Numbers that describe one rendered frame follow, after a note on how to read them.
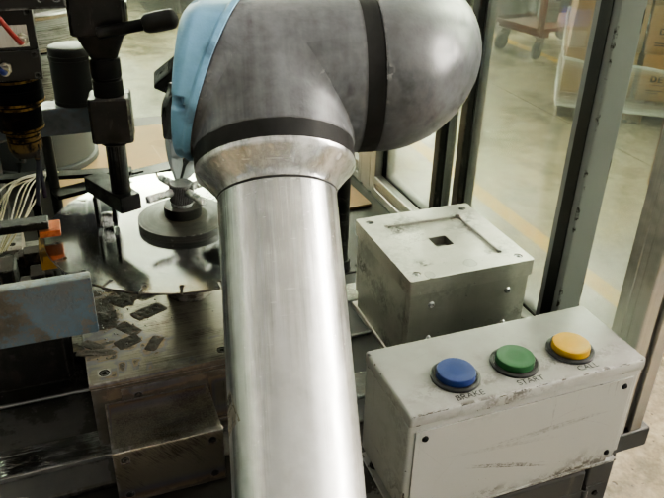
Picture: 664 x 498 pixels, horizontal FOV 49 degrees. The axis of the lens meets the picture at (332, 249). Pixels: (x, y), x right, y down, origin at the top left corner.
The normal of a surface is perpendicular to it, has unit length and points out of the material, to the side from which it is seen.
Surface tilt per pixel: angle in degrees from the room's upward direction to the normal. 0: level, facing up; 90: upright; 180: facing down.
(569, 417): 90
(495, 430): 90
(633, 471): 0
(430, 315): 90
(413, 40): 52
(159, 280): 0
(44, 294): 90
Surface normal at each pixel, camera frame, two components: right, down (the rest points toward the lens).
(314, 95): 0.51, -0.26
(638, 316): -0.94, 0.15
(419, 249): 0.03, -0.88
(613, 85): 0.35, 0.46
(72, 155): 0.83, 0.27
